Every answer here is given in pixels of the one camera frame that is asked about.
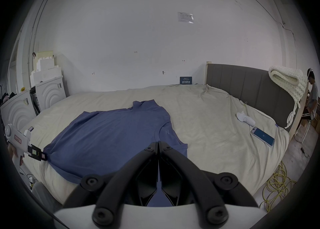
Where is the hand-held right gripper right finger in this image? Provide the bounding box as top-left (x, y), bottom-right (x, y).
top-left (159, 141), bottom-right (259, 228)

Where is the person's left hand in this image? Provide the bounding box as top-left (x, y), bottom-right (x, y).
top-left (7, 145), bottom-right (24, 166)

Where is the white knitted blanket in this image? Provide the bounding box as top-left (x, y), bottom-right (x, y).
top-left (268, 66), bottom-right (309, 129)

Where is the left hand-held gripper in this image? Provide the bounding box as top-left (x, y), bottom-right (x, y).
top-left (4, 123), bottom-right (49, 166)

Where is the blue phone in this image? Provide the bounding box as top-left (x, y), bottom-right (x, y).
top-left (250, 127), bottom-right (275, 147)

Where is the yellow cable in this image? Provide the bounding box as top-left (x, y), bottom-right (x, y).
top-left (259, 161), bottom-right (298, 213)

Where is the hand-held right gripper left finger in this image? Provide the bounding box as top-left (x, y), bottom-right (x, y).
top-left (62, 142), bottom-right (160, 227)

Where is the dark blue shirt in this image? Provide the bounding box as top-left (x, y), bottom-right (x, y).
top-left (44, 100), bottom-right (188, 207)

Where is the white hand controller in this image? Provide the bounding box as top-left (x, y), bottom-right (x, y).
top-left (236, 111), bottom-right (256, 127)

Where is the grey padded headboard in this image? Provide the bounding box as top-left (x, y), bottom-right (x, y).
top-left (205, 62), bottom-right (308, 133)

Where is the bed with beige sheet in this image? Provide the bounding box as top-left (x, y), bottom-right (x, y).
top-left (21, 84), bottom-right (290, 206)

